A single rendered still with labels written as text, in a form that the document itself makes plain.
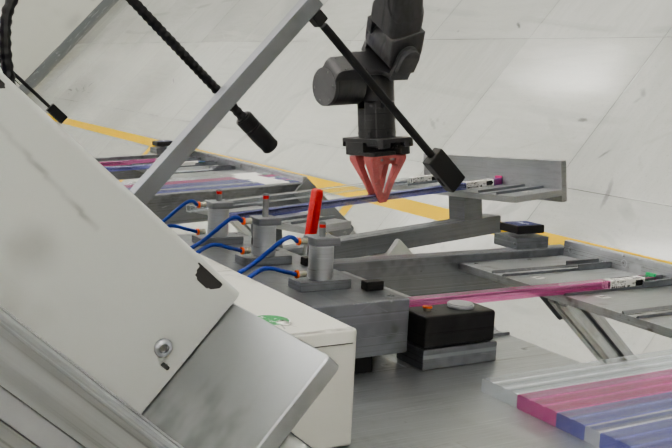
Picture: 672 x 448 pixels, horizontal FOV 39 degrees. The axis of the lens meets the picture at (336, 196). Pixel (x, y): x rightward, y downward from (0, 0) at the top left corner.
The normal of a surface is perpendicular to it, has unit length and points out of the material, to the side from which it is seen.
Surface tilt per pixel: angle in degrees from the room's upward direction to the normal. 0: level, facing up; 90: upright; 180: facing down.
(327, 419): 90
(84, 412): 90
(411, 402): 48
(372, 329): 90
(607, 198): 0
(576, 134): 0
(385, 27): 61
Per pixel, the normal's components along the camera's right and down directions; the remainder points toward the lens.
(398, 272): 0.51, 0.13
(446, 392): 0.05, -0.99
